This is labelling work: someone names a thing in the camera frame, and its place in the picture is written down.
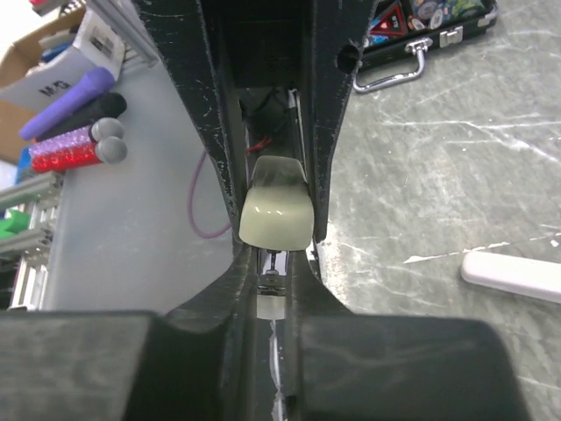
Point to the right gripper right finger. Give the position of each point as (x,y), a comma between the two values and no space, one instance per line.
(347,366)

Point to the purple marker pen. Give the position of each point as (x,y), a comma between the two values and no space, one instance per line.
(93,83)

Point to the white stapler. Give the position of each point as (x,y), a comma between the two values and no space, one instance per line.
(537,279)

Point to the black poker chip case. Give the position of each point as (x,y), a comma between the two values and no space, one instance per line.
(402,29)

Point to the purple glitter tube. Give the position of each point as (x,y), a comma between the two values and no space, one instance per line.
(101,129)

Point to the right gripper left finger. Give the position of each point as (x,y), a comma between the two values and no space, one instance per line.
(123,332)

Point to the black marker pen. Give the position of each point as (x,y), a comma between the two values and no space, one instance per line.
(108,105)

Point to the red glitter tube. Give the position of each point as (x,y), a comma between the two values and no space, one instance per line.
(111,150)

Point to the green plastic piece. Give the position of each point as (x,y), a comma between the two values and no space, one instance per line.
(14,223)

